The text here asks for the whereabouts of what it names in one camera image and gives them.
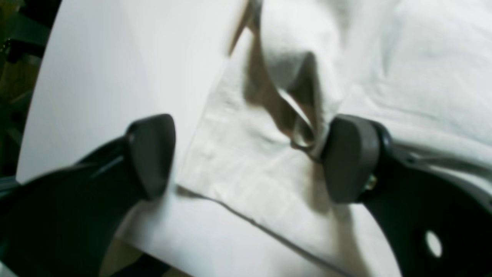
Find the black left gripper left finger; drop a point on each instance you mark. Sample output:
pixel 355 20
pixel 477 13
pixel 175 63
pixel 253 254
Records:
pixel 62 223

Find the grey t-shirt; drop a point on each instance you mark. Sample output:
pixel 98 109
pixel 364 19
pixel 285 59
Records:
pixel 422 68

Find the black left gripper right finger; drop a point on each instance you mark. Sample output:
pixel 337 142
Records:
pixel 437 225

